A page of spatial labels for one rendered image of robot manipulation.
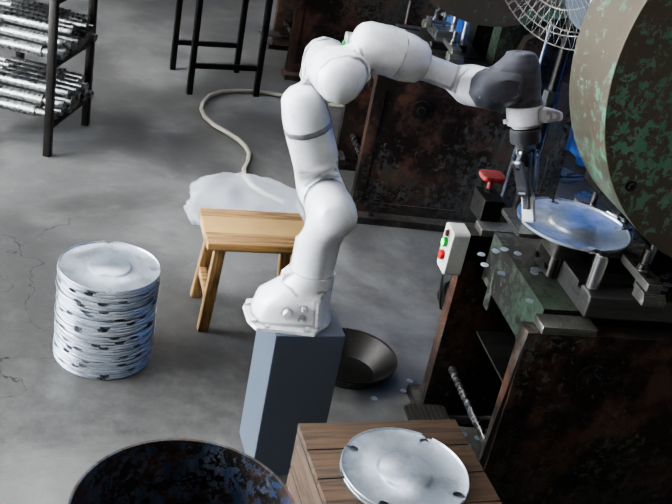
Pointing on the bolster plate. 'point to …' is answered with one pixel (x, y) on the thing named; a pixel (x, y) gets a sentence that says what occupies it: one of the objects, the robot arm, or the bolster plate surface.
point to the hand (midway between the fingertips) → (528, 208)
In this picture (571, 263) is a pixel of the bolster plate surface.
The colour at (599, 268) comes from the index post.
